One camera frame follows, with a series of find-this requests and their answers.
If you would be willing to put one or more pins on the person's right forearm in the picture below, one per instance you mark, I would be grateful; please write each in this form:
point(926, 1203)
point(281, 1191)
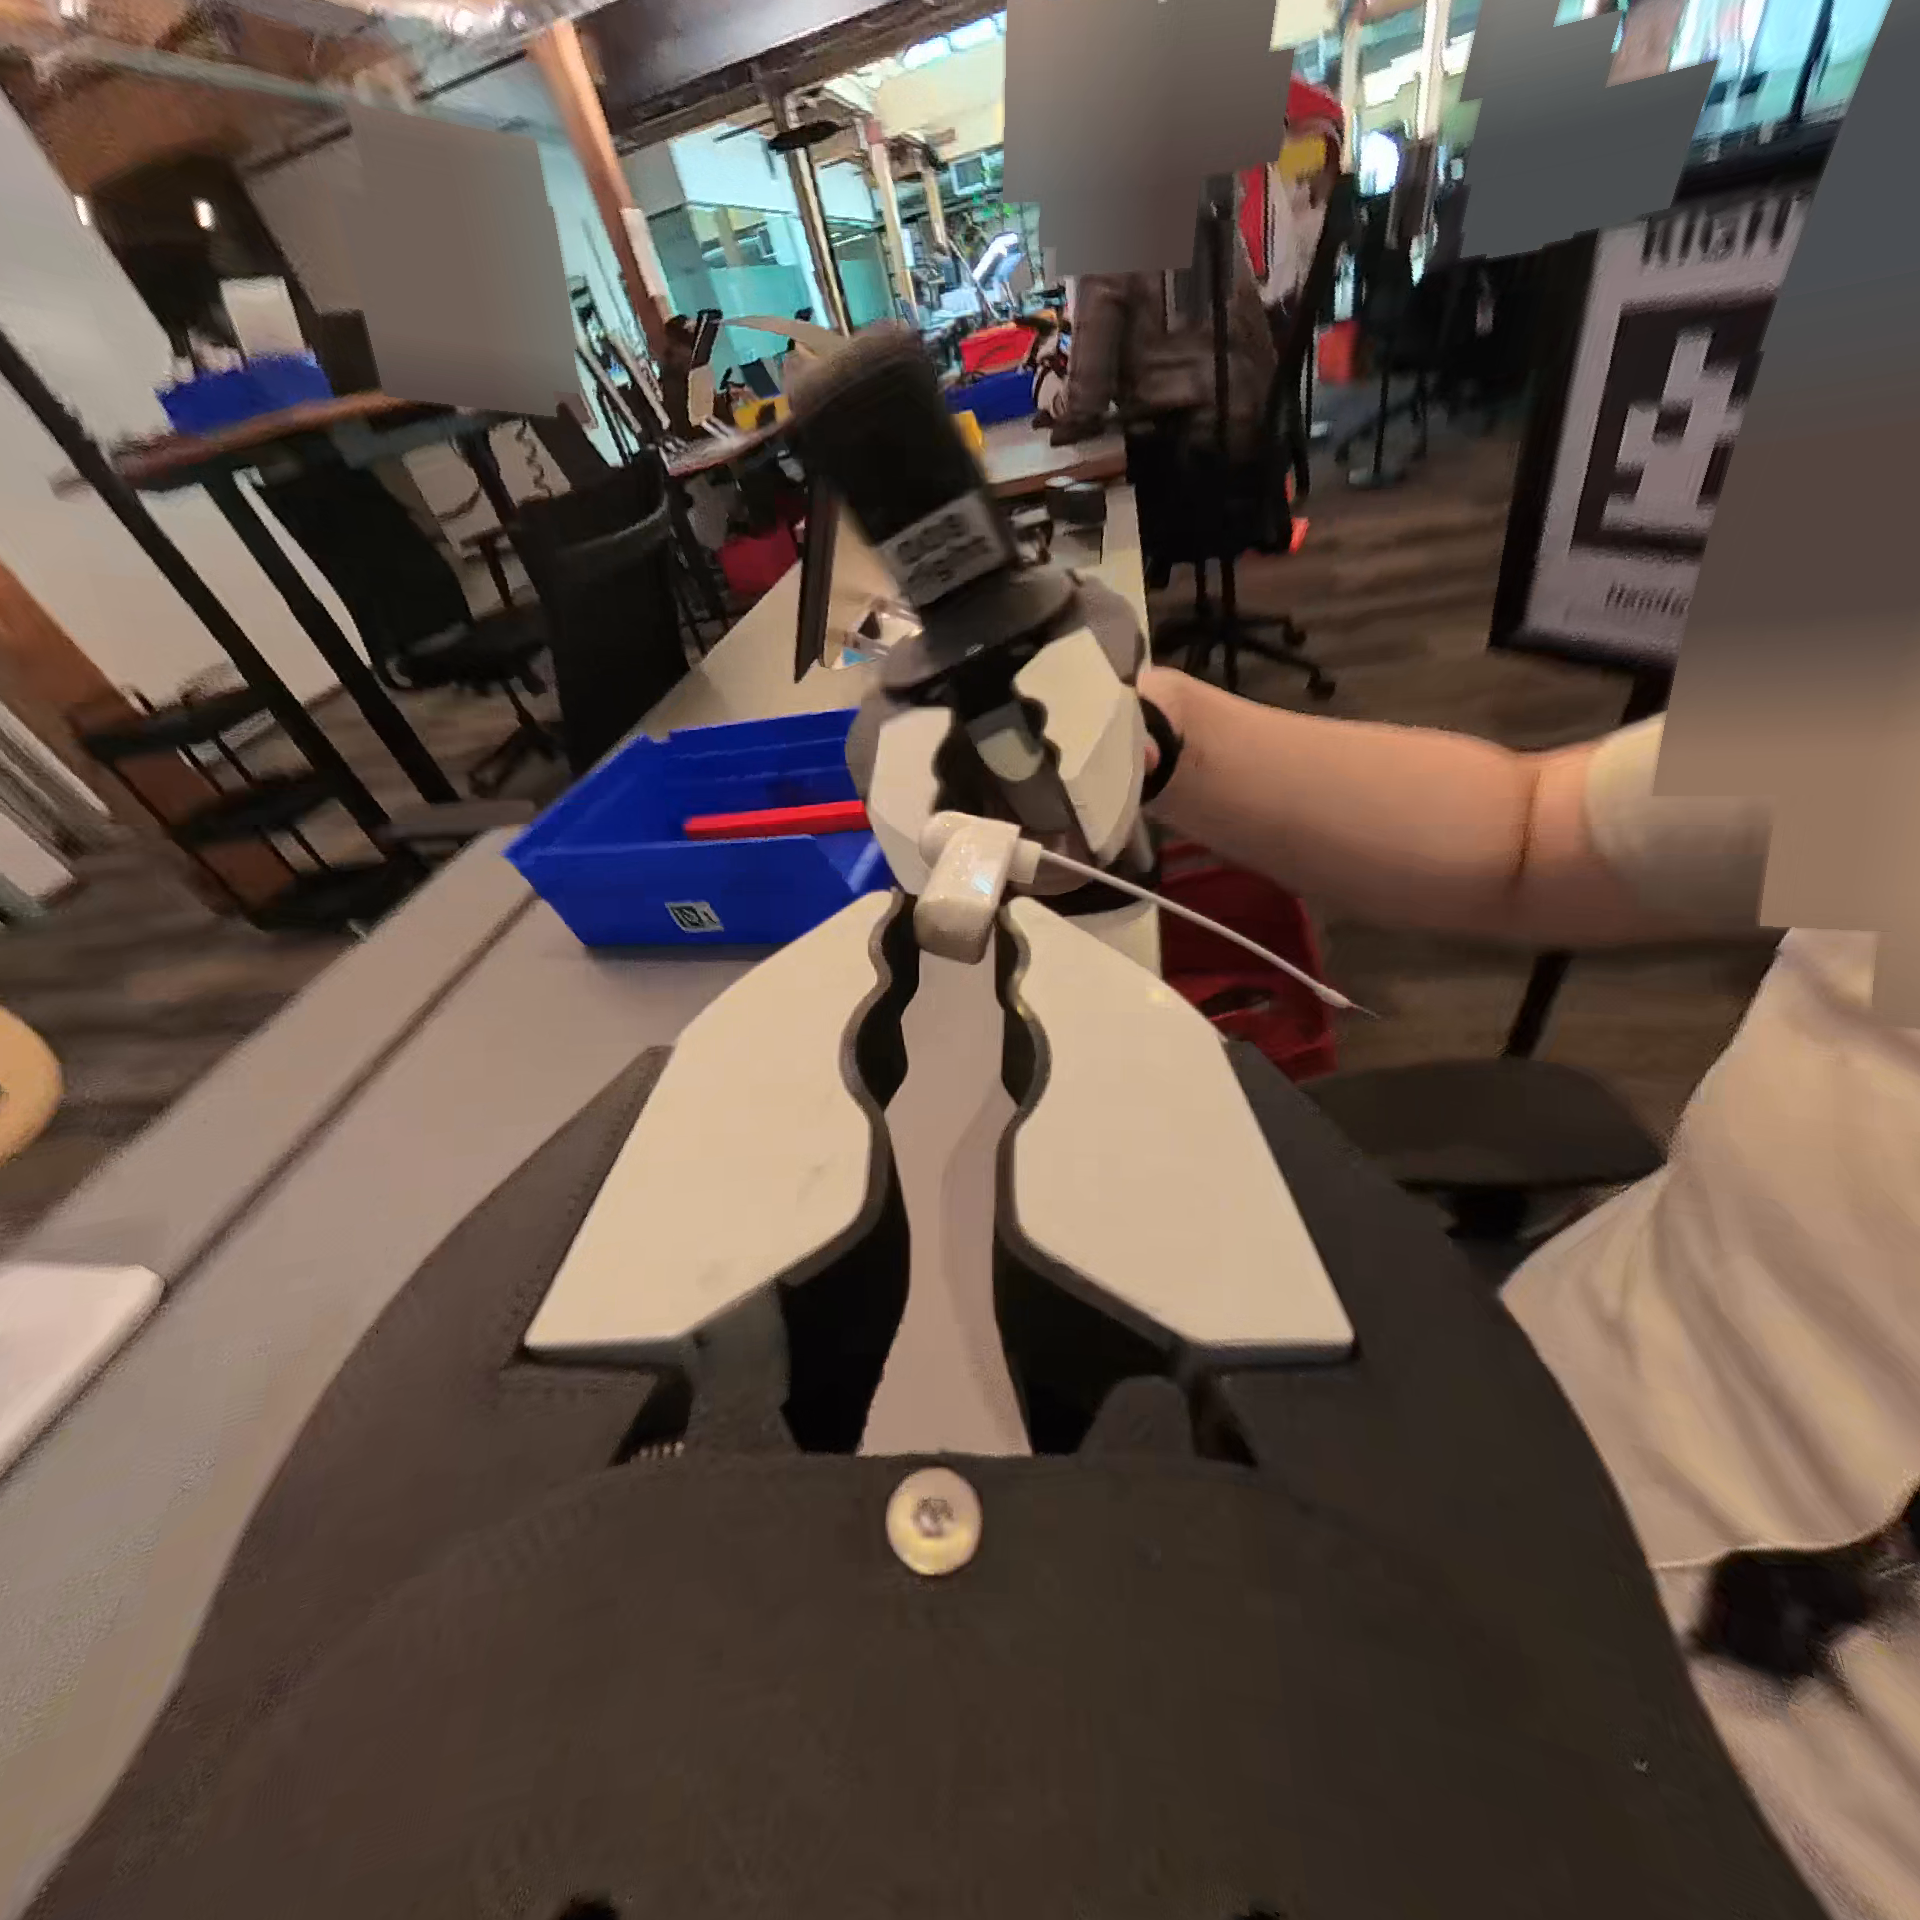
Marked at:
point(1424, 824)

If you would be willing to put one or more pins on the blue plastic bin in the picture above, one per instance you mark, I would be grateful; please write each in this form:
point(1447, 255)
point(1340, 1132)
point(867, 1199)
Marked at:
point(992, 400)
point(628, 885)
point(239, 400)

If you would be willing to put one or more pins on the white document stand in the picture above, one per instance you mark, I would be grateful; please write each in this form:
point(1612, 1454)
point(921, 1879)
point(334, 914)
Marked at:
point(62, 1347)

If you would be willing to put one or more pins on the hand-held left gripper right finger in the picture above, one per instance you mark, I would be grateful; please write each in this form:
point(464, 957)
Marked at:
point(1166, 1181)

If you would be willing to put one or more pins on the wooden top high table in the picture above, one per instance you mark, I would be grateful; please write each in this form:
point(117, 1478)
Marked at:
point(301, 428)

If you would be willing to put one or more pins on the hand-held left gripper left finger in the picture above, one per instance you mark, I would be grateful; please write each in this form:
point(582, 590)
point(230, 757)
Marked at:
point(722, 1181)

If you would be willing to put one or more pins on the person's right hand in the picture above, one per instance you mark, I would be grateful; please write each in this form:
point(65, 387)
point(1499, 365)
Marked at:
point(1214, 767)

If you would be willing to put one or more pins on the person in white shirt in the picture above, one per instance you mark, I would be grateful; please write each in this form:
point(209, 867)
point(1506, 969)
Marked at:
point(1728, 1347)

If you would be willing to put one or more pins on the red plastic bar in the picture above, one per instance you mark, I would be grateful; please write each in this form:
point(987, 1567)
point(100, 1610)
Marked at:
point(780, 819)

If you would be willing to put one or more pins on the red plastic bin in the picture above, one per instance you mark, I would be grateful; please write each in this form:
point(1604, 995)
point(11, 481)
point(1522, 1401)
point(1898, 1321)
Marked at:
point(1007, 355)

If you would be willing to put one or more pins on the small white plastic piece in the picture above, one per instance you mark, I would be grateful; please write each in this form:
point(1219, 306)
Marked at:
point(967, 885)

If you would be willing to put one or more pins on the black white marker poster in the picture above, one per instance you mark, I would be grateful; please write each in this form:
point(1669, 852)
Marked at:
point(1622, 447)

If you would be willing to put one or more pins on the red plastic crate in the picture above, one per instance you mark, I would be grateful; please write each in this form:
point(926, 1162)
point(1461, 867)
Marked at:
point(1257, 960)

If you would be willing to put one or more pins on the grey desk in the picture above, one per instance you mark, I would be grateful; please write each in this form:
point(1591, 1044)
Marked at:
point(301, 1199)

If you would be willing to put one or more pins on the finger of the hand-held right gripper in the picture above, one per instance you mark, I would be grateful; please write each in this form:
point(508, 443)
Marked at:
point(1101, 733)
point(909, 780)

